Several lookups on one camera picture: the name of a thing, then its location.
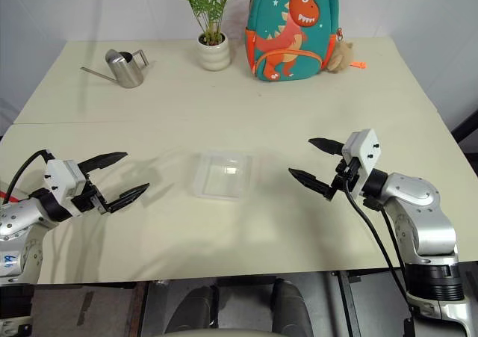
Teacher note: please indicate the clear square plastic container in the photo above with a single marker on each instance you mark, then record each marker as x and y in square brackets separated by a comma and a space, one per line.
[224, 176]

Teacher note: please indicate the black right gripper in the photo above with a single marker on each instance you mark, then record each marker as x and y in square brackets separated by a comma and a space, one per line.
[345, 176]

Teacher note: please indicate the stainless steel watering can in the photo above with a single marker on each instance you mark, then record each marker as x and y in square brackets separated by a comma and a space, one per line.
[125, 71]

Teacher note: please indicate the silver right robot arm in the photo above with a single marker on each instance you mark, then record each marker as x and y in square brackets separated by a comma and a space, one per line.
[422, 210]

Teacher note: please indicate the dark metal frame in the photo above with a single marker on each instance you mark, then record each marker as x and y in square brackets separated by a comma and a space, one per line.
[467, 128]

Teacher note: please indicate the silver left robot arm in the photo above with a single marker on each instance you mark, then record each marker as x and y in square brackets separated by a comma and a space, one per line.
[15, 217]

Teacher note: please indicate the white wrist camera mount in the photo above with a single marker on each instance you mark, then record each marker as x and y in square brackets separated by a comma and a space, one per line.
[367, 146]
[64, 176]

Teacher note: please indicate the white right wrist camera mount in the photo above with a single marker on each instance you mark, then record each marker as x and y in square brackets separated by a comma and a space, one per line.
[367, 146]

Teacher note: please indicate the teal dinosaur backpack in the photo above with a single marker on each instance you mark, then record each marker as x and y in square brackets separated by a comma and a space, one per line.
[287, 34]

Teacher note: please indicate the small orange whistle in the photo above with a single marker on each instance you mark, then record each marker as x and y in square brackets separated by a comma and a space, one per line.
[359, 65]

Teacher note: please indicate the white ribbed plant pot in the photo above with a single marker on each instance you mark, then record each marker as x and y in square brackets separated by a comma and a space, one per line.
[213, 55]

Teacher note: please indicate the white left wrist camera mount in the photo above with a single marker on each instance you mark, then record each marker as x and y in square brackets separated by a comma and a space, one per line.
[64, 176]

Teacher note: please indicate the green leafy plant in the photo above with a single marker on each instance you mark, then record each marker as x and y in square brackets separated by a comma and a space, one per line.
[209, 4]

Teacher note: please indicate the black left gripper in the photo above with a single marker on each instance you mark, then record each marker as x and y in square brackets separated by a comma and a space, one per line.
[89, 198]

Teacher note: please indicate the black metal table leg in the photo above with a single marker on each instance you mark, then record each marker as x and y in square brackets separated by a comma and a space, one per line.
[347, 303]

